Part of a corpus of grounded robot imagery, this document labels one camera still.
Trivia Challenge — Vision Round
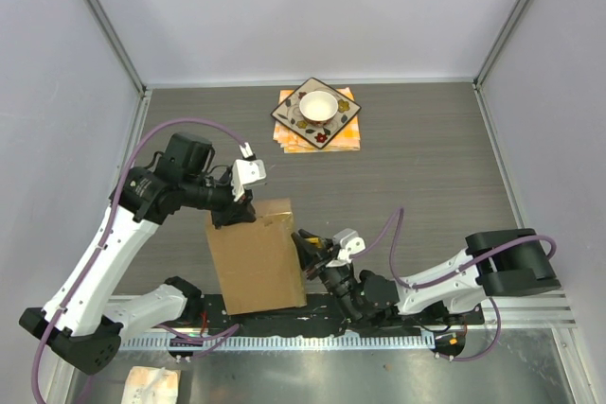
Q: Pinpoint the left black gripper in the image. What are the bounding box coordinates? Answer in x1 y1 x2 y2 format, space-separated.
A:
183 170 257 230

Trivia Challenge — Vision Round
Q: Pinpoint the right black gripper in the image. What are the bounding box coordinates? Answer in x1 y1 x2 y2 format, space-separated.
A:
292 230 363 325

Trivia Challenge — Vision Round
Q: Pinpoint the brown cardboard express box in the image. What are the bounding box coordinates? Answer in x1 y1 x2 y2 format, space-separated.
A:
205 199 307 315

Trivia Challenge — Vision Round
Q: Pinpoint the yellow utility knife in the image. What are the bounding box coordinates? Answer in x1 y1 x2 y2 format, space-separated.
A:
298 229 332 250

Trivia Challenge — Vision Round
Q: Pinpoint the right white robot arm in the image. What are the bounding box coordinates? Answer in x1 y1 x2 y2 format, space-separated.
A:
291 229 561 332

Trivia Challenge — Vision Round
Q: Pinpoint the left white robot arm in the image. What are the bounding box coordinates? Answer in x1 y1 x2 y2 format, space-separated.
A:
19 132 266 376

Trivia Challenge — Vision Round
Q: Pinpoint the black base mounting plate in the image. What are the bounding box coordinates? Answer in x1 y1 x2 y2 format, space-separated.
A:
192 293 485 338

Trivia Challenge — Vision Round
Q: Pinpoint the square floral ceramic plate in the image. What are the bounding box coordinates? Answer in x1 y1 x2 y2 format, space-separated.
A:
271 78 361 149

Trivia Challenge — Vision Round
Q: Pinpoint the orange checkered folded cloth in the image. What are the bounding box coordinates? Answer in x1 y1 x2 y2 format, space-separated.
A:
273 87 361 154

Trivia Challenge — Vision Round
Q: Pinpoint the white ceramic bowl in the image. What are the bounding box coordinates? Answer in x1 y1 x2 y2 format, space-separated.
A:
299 91 338 125

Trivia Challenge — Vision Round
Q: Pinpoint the white orange paper packet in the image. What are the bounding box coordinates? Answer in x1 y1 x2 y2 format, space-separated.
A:
121 366 181 404

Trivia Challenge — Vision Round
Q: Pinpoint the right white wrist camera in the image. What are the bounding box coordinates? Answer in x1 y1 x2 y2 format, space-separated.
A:
327 228 365 268

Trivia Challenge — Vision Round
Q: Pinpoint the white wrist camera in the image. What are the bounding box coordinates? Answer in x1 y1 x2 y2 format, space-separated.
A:
230 142 267 202
327 228 365 268

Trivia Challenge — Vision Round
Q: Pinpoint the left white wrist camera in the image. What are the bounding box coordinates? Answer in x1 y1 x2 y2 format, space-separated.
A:
230 142 267 202

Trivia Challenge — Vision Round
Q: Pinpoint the white slotted cable duct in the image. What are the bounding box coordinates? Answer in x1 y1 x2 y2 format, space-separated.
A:
120 331 435 356

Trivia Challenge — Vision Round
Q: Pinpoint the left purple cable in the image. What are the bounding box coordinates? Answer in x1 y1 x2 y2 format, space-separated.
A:
30 117 252 404

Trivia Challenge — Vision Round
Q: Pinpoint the aluminium frame rail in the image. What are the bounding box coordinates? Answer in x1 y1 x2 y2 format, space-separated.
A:
492 290 577 329

